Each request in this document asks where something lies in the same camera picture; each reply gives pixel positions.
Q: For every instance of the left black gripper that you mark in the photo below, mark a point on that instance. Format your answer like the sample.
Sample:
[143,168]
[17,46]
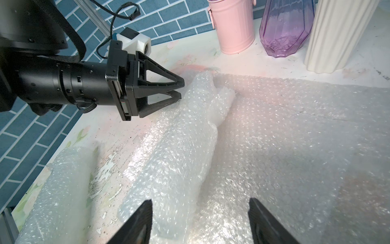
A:
[126,74]

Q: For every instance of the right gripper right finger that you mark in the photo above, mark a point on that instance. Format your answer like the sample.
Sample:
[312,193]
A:
[265,228]

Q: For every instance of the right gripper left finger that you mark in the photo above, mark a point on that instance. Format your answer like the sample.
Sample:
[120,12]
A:
[137,229]

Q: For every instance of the bubble vase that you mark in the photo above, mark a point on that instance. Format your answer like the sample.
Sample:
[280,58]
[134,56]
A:
[175,157]
[60,213]

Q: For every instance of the purple vase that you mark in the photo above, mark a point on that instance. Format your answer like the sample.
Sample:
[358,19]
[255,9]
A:
[286,25]

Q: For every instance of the cream ribbed cylinder vase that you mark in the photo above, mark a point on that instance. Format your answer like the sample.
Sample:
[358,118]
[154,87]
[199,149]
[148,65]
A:
[338,27]

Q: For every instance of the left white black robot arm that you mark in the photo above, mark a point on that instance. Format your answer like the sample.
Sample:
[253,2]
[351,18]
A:
[42,63]

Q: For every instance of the pink pen cup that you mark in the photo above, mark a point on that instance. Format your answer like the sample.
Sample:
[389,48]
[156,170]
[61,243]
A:
[234,24]

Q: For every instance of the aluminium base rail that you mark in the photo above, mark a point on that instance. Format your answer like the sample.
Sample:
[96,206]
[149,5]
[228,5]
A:
[8,229]

